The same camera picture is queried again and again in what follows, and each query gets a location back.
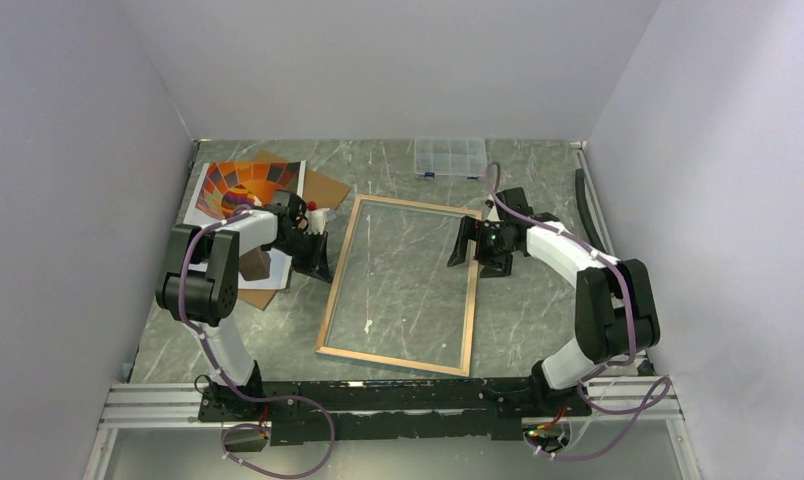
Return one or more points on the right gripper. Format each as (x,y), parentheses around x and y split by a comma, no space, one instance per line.
(500,266)

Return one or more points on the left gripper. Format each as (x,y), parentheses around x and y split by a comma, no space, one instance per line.
(318,265)

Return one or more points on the blue picture frame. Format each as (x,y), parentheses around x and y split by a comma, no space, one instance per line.
(329,311)

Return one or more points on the clear glass pane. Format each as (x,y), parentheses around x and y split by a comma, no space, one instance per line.
(402,285)

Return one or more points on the hot air balloon photo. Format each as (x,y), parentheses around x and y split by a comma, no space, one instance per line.
(222,186)

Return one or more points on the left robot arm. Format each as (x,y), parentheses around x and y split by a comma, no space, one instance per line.
(199,282)

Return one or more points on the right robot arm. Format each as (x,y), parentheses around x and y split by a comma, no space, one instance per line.
(614,314)

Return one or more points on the clear plastic organizer box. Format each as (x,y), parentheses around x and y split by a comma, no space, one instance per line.
(456,157)

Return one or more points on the black base bar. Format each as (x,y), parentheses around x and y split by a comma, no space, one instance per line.
(324,425)

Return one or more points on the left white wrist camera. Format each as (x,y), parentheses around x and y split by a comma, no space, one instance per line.
(318,218)

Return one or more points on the aluminium rail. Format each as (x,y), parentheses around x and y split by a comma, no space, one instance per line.
(185,404)

